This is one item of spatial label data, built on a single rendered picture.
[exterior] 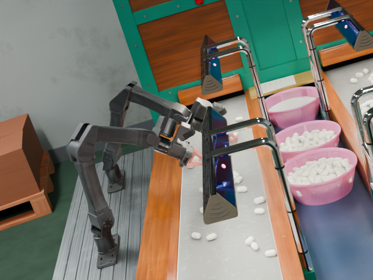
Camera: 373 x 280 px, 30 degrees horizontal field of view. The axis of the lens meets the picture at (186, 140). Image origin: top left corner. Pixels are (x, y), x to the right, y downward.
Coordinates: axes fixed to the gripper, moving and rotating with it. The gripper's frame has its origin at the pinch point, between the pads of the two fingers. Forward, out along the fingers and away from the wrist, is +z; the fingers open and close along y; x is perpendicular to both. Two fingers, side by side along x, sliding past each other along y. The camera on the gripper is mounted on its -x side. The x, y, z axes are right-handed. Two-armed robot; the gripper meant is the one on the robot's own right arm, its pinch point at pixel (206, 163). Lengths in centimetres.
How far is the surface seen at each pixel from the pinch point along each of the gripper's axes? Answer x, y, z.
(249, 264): 0, -62, 12
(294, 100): -19, 61, 35
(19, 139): 114, 204, -84
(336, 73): -34, 80, 52
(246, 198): -1.6, -20.6, 13.7
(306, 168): -16.3, -11.3, 30.6
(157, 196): 16.7, -6.4, -11.8
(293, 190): -11.9, -23.9, 26.0
